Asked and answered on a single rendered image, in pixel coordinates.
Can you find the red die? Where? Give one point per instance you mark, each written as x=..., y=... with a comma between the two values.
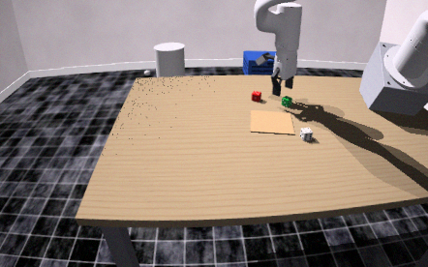
x=256, y=96

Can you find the green die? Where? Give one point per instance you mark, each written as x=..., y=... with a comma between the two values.
x=286, y=101

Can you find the peach flat mat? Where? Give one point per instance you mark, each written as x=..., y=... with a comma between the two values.
x=268, y=122

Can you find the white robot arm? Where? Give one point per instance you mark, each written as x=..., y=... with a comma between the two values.
x=406, y=66

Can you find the white die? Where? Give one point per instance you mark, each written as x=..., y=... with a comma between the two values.
x=306, y=134

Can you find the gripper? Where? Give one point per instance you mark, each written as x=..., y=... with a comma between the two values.
x=285, y=66

